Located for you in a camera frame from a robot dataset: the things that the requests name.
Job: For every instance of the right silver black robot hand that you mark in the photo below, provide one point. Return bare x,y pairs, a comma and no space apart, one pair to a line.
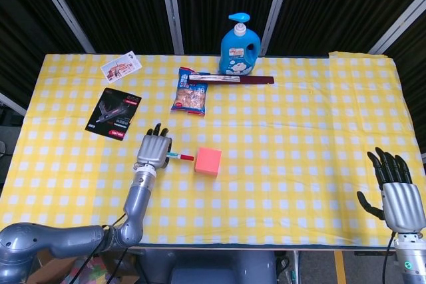
399,205

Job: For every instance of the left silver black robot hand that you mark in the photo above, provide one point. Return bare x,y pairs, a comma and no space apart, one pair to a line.
154,149

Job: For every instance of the red capped marker pen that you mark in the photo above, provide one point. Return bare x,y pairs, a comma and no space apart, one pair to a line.
181,156

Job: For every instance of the orange pink sponge block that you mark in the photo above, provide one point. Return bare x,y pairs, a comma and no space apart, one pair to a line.
208,161

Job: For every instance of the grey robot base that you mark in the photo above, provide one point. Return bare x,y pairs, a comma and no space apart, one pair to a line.
207,265

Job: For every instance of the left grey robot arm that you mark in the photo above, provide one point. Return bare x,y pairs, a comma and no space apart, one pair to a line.
83,230

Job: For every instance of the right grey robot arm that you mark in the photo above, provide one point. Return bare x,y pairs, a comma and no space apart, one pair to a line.
411,259

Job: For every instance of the black glue gun package card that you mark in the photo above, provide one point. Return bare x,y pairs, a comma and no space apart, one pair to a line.
113,117

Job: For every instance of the blue snack bag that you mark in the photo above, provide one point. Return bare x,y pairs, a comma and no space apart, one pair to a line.
191,92

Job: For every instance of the white picture card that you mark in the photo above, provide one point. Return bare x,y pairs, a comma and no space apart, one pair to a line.
121,66

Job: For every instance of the dark red flat case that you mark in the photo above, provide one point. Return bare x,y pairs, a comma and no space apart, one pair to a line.
233,79

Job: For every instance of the yellow checkered tablecloth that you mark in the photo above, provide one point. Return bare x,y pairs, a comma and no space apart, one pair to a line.
266,151

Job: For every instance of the blue pump bottle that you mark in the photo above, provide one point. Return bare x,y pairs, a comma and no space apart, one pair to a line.
239,53

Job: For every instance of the cardboard box with colourful contents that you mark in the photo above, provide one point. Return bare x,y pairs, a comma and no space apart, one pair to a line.
93,269

